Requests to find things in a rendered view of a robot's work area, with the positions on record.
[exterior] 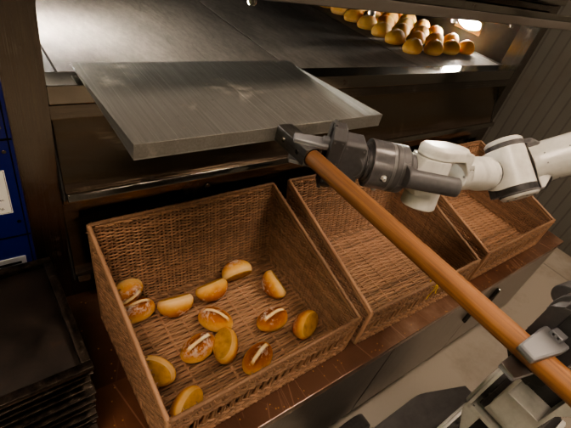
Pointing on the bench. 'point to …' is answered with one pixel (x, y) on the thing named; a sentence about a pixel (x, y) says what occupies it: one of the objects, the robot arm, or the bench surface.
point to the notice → (4, 196)
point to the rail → (492, 8)
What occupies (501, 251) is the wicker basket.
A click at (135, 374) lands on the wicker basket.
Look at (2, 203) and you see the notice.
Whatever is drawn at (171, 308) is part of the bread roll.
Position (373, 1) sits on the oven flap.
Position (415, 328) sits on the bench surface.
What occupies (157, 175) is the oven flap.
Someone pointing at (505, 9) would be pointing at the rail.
